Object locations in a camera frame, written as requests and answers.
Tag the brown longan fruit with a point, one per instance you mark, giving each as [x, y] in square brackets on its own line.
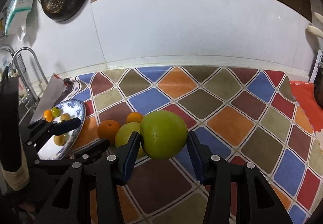
[59, 140]
[65, 117]

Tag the red foam mat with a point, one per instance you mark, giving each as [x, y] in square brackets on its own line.
[303, 92]

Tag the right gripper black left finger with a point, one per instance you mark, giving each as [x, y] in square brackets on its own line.
[109, 172]

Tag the white pan handle upper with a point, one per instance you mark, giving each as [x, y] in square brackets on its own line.
[319, 17]

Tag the chrome kitchen faucet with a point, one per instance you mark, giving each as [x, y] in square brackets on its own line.
[17, 79]

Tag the white pan handle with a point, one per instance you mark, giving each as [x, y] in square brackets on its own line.
[319, 17]
[315, 31]

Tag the blue white porcelain plate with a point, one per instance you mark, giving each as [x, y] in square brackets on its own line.
[76, 109]

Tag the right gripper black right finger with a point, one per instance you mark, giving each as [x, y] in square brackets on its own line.
[257, 202]

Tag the green tomato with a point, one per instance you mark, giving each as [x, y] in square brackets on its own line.
[56, 112]

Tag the orange tangerine back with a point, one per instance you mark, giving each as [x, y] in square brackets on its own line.
[108, 129]

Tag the white pan handle lower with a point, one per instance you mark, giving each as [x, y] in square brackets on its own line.
[315, 31]

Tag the yellow-green apple back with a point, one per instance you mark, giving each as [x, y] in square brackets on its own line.
[124, 133]

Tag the large orange tangerine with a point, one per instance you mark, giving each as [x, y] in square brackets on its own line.
[47, 115]

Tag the colourful diamond pattern mat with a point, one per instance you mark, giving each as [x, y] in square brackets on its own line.
[240, 114]

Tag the thin gooseneck water tap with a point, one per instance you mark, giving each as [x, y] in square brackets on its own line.
[37, 70]

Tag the steel pot rack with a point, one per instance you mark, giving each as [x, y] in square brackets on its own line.
[317, 79]

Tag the green apple front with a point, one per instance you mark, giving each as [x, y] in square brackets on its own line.
[164, 134]

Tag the small orange behind apple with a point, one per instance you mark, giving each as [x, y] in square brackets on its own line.
[134, 117]

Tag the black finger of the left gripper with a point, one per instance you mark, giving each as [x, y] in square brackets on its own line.
[39, 132]
[87, 156]

